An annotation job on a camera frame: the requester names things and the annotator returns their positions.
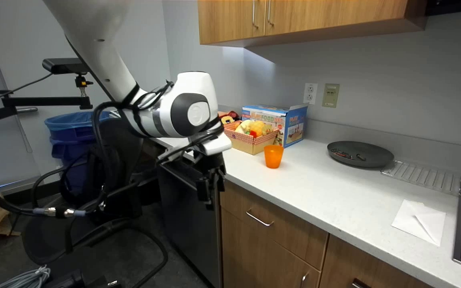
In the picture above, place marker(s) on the thin white stick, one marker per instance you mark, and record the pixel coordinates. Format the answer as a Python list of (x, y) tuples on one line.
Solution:
[(424, 227)]

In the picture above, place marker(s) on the black round pan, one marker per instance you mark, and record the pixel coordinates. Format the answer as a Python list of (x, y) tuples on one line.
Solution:
[(359, 153)]

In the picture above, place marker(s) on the wooden lower cabinet door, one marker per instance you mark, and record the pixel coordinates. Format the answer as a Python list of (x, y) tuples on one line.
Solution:
[(256, 261)]

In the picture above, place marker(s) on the white wall outlet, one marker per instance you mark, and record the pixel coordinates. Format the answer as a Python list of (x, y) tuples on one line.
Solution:
[(311, 93)]

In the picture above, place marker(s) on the grey striped cloth bundle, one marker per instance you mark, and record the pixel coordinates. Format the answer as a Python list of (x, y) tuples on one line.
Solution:
[(24, 278)]

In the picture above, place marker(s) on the wooden cabinet front panel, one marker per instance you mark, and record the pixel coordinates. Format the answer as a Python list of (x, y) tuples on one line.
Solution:
[(359, 261)]

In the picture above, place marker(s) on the wooden cabinet door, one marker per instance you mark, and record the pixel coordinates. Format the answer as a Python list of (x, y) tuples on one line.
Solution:
[(336, 9), (256, 261), (224, 17)]

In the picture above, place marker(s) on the orange plastic cup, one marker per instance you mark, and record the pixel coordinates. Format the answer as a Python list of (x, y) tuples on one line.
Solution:
[(274, 157)]

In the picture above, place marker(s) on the beige green wall plate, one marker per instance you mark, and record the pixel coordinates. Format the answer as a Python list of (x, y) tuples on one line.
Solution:
[(330, 94)]

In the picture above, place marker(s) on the yellow orange toy fruit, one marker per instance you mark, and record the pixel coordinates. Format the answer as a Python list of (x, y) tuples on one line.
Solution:
[(254, 126)]

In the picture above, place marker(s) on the wooden upper cabinet body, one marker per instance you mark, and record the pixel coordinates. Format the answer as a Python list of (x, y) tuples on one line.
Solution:
[(347, 29)]

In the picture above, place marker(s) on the blue trash bin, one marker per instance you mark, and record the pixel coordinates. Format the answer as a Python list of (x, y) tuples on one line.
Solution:
[(72, 133)]

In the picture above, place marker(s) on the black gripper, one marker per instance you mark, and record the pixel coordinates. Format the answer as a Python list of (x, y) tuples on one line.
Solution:
[(208, 168)]

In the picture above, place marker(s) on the blue toy food box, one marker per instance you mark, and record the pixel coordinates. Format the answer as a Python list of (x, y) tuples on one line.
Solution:
[(291, 125)]

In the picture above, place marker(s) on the black camera on stand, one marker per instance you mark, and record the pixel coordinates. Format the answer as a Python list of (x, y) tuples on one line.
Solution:
[(64, 65)]

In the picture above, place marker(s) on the black office chair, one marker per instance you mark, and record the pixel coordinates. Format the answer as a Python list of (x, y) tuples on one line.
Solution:
[(126, 176)]

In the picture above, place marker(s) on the black camera boom stand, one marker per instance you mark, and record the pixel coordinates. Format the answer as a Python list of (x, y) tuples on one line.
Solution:
[(43, 101)]

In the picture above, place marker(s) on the dark red toy fruit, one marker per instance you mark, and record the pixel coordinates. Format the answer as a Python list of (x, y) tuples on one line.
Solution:
[(230, 117)]

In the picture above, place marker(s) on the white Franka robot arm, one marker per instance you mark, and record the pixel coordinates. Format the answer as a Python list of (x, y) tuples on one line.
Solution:
[(96, 41)]

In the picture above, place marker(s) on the white paper napkin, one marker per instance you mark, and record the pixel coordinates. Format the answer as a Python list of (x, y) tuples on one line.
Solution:
[(407, 224)]

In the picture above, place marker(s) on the white ridged drying mat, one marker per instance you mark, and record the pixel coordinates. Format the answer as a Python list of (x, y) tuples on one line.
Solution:
[(423, 176)]

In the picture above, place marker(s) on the black range hood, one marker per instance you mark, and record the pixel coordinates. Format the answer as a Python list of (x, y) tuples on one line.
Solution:
[(455, 5)]

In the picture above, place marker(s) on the wooden upper cabinet door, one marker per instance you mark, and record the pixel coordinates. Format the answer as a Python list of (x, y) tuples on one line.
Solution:
[(224, 17), (336, 9)]

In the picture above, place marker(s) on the red toy pepper piece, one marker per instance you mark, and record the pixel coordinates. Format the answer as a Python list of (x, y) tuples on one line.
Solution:
[(253, 133)]

